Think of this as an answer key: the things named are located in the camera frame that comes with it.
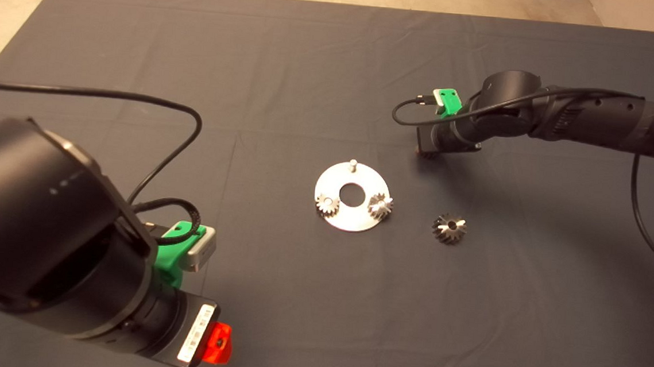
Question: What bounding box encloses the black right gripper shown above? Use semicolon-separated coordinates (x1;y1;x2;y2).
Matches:
415;122;485;161

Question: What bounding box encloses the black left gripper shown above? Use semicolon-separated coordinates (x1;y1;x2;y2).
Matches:
154;289;236;367

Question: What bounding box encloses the large steel gear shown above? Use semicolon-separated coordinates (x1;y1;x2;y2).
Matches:
431;213;469;246

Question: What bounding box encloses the round metal plate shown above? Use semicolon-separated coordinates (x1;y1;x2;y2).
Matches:
312;156;392;235

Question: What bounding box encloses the dark grey table cloth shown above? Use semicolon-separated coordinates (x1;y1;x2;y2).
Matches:
0;0;654;367

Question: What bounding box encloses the black right camera cable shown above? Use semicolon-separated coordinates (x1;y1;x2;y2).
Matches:
381;74;654;283

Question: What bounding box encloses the black camera cable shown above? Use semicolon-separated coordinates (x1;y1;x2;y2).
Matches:
381;74;654;283
0;78;211;249

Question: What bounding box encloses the green right camera mount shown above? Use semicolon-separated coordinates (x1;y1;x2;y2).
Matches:
432;87;464;120

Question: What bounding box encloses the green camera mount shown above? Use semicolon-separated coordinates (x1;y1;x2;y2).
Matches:
152;219;208;291
432;87;464;120

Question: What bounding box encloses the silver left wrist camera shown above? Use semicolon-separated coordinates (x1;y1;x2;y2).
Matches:
185;226;218;275

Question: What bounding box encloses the green left camera mount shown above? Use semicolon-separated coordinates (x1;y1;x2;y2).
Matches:
152;219;208;291

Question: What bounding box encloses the black left camera cable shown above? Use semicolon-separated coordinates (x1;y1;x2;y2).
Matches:
0;78;211;249

